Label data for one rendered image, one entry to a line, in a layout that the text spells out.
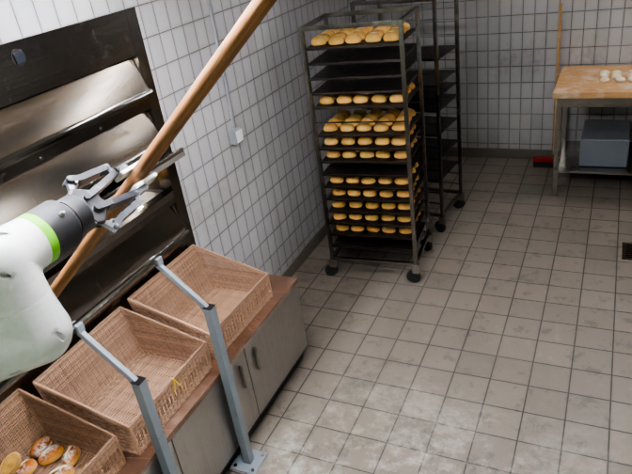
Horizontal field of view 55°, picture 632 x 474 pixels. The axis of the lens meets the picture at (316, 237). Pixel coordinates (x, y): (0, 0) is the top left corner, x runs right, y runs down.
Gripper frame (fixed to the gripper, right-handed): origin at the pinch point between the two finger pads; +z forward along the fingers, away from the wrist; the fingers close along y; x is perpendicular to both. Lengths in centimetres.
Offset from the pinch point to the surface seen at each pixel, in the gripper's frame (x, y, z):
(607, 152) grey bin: -33, 178, 427
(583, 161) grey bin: -51, 172, 427
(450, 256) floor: -134, 139, 303
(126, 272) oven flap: -154, -5, 101
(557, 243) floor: -79, 186, 336
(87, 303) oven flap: -154, -5, 74
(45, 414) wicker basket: -163, 18, 29
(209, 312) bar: -113, 36, 85
